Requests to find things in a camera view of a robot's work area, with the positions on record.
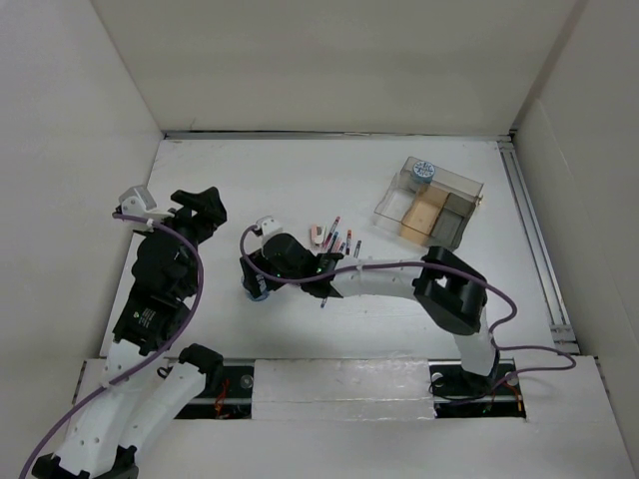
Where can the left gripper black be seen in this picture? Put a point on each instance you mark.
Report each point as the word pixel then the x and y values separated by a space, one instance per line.
pixel 210 212

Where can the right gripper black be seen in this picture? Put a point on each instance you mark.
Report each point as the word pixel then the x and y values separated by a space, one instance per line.
pixel 251 279

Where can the pink white stapler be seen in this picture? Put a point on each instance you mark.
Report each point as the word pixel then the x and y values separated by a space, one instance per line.
pixel 317 235

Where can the blue round jar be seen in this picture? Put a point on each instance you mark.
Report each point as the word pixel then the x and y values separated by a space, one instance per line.
pixel 256 291
pixel 423 172

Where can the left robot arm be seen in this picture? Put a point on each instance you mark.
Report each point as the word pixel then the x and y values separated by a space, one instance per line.
pixel 118 421

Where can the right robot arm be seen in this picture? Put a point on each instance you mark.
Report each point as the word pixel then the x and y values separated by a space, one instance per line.
pixel 452 293

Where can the clear desk organizer box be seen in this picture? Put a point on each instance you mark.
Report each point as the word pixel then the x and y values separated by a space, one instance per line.
pixel 428 215

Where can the teal capped pen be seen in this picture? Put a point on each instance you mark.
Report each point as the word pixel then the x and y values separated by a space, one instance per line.
pixel 332 241

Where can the pink capped red pen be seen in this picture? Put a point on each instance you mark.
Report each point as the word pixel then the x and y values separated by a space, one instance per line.
pixel 330 234

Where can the black capped pen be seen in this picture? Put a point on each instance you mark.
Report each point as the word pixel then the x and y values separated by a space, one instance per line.
pixel 357 249

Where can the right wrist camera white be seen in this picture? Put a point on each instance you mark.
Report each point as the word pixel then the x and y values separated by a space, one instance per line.
pixel 267 227

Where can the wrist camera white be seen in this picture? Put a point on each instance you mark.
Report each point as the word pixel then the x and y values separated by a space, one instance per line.
pixel 137 202
pixel 267 227

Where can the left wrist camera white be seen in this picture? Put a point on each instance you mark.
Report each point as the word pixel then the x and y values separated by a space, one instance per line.
pixel 137 202

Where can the front mounting rail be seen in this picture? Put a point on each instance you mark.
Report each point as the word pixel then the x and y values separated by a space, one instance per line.
pixel 349 390

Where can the back aluminium rail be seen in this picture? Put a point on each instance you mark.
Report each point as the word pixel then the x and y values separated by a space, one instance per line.
pixel 178 135

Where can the aluminium rail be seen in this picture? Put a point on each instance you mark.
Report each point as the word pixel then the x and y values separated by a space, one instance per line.
pixel 178 135
pixel 559 322

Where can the right aluminium rail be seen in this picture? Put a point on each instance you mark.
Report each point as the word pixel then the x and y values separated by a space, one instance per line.
pixel 559 322

